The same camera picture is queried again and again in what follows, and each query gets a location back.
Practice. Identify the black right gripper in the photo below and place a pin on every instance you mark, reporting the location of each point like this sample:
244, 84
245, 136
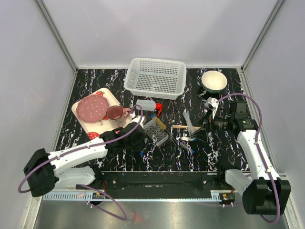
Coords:
206, 120

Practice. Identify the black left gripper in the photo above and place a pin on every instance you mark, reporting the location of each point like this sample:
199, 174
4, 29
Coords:
142, 143

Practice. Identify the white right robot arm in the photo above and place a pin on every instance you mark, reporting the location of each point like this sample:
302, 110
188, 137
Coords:
264, 192

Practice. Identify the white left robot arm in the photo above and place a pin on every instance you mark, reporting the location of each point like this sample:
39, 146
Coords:
44, 171

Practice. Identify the wooden stick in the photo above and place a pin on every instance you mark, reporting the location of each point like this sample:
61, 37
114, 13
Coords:
185, 127

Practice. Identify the clear plastic pipettes bundle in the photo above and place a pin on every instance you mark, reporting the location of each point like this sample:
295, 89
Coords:
190, 127

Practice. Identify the clear acrylic tube rack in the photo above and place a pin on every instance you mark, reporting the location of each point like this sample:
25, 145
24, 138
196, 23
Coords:
155, 133

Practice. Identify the brown bristle tube brush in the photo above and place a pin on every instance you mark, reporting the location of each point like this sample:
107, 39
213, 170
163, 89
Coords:
164, 128

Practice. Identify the translucent pink mug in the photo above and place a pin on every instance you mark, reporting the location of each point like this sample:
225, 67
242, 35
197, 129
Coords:
117, 115

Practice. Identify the white wash bottle red cap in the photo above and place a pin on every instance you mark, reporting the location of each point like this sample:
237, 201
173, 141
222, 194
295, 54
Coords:
149, 105

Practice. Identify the cream and green bowl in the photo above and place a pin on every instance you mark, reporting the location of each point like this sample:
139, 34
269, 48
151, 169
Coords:
213, 81

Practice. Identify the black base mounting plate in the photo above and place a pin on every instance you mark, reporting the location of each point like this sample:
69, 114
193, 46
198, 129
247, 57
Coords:
159, 185

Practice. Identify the pink polka dot plate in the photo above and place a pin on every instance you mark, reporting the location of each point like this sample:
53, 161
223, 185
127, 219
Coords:
92, 108

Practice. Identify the white perforated plastic basket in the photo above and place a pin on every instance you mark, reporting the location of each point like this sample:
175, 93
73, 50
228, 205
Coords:
156, 78

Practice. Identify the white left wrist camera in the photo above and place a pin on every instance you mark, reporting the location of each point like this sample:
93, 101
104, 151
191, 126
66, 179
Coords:
136, 118

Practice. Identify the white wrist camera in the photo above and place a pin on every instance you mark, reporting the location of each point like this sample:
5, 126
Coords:
136, 118
212, 105

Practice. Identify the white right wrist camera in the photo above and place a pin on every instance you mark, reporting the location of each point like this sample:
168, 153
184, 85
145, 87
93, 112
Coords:
212, 105

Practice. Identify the slotted cable duct rail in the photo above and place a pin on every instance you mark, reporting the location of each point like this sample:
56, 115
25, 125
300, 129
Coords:
74, 196

